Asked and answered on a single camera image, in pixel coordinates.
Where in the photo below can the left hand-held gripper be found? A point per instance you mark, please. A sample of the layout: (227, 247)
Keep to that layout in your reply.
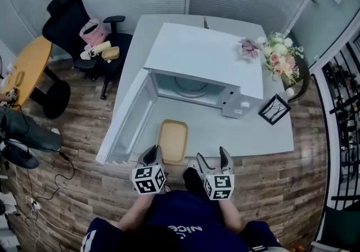
(147, 179)

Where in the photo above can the round wooden table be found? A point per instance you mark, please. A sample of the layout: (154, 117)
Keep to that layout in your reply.
(33, 62)

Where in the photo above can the small white vase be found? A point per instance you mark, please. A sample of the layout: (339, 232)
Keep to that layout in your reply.
(289, 92)

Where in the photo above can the pastel flower bouquet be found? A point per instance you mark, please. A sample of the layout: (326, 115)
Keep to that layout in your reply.
(282, 54)

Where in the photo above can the person's left forearm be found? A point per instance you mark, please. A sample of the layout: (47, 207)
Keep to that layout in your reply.
(137, 211)

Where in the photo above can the yellow tray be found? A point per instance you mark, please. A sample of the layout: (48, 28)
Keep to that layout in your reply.
(173, 139)

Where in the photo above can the person's navy shirt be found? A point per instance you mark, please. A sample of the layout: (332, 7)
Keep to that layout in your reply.
(182, 211)

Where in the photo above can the small leafy plant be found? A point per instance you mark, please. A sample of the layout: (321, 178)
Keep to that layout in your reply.
(250, 47)

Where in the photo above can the white rectangular table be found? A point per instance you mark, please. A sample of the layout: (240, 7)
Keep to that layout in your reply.
(208, 132)

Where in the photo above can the person's black trouser leg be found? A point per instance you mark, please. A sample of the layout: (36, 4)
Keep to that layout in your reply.
(191, 180)

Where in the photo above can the black metal railing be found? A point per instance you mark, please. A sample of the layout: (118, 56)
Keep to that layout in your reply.
(343, 121)

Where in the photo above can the pink bag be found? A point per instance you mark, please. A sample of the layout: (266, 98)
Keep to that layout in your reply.
(94, 31)

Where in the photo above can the person's right forearm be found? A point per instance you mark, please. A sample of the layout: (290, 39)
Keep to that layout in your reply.
(230, 214)

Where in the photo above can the small tan box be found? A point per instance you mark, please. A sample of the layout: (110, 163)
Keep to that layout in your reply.
(111, 53)

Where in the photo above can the black office chair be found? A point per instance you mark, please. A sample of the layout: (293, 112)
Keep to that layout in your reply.
(67, 11)

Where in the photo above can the person's white shoe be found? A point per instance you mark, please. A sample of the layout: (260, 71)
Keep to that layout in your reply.
(193, 163)

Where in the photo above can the black picture frame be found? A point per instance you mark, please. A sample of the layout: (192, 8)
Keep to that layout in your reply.
(274, 109)

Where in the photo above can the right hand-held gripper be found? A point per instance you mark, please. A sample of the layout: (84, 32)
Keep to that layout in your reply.
(220, 186)

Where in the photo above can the dark brown chair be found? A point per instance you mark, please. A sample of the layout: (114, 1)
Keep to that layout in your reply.
(305, 82)

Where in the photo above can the white power strip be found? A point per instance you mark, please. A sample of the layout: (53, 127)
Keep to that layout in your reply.
(35, 204)

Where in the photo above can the white microwave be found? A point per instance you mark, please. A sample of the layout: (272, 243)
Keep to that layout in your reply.
(202, 54)

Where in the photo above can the cream roll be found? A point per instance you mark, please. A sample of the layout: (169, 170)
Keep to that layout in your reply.
(97, 48)

